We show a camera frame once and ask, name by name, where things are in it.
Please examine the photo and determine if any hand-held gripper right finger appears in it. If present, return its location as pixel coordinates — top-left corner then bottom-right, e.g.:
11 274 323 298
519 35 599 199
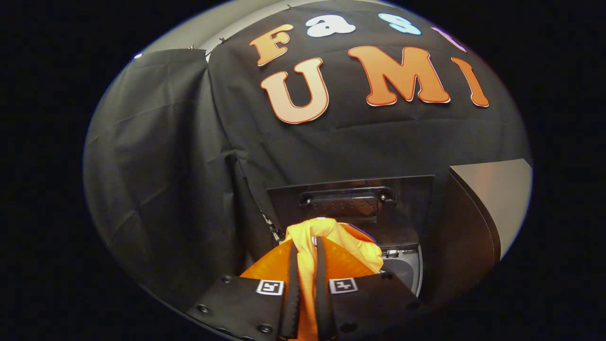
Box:
315 236 423 341

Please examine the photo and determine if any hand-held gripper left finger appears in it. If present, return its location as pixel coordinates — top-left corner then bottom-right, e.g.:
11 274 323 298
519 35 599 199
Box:
187 239 300 341

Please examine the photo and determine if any yellow polo shirt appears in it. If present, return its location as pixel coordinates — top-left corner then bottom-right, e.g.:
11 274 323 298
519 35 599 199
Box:
283 217 385 341

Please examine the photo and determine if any grey washing machine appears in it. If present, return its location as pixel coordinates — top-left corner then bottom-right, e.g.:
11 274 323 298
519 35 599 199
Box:
379 242 424 298

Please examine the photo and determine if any black backdrop cloth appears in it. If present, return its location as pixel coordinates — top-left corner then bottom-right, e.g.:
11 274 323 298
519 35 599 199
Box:
83 0 531 308

